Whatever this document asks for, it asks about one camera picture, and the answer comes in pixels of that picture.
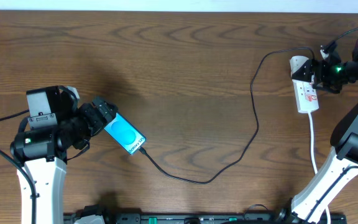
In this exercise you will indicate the white USB charger plug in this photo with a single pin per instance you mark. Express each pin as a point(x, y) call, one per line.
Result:
point(296, 62)

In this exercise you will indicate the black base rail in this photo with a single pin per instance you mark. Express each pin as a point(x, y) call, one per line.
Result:
point(101, 214)

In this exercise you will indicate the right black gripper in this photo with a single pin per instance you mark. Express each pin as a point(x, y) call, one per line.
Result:
point(322, 77)

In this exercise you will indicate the white power strip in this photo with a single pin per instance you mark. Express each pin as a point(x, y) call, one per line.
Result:
point(306, 97)

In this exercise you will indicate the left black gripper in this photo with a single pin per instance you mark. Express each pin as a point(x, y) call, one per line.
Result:
point(97, 115)

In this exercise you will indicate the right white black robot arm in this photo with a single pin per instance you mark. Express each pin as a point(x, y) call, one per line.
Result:
point(340, 167)

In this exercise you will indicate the blue screen Galaxy smartphone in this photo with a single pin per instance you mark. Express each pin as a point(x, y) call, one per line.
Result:
point(125, 134)

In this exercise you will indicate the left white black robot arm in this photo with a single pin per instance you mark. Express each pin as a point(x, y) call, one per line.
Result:
point(55, 123)

